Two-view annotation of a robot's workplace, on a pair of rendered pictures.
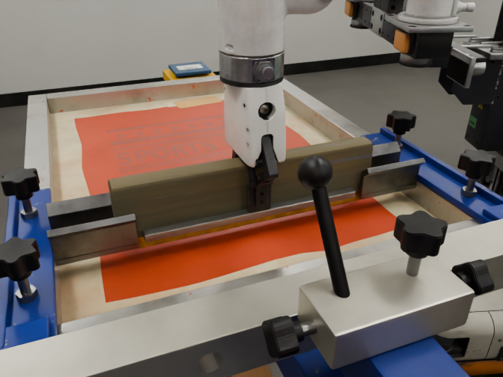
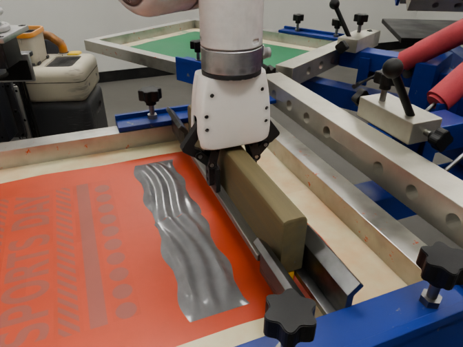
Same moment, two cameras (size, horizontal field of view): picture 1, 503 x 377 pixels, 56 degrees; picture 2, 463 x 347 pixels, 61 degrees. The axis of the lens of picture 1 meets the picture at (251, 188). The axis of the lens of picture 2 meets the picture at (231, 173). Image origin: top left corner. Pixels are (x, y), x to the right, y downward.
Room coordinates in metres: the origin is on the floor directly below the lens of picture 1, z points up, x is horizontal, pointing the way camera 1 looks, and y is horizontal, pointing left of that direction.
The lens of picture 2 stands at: (0.55, 0.49, 1.31)
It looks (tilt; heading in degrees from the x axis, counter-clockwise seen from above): 31 degrees down; 270
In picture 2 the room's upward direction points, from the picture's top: straight up
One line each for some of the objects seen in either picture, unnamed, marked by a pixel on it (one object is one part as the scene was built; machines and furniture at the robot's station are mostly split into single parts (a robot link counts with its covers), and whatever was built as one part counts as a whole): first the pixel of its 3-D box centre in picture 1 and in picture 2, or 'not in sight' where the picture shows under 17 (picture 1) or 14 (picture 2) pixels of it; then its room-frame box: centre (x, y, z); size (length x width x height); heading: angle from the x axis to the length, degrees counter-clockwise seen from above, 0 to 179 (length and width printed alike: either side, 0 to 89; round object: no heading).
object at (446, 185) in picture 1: (426, 185); (191, 124); (0.63, -0.27, 0.98); 0.30 x 0.05 x 0.07; 21
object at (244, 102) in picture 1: (251, 111); (231, 103); (0.55, 0.00, 1.12); 0.10 x 0.08 x 0.11; 21
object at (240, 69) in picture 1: (254, 63); (236, 55); (0.54, 0.00, 1.18); 0.09 x 0.07 x 0.03; 21
